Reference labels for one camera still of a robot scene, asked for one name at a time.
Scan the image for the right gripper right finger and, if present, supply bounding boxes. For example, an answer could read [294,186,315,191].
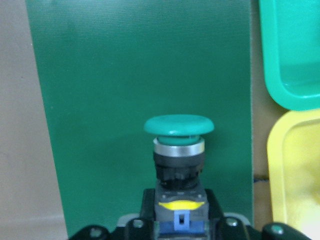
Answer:
[205,188,224,220]

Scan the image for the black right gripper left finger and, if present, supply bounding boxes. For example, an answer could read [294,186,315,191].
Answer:
[139,188,156,222]

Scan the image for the yellow plastic tray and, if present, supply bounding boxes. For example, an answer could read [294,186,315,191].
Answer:
[267,109,320,240]

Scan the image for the green conveyor belt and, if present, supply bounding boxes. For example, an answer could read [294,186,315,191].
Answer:
[26,0,254,235]

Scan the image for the green plastic tray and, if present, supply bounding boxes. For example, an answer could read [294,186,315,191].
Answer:
[259,0,320,111]

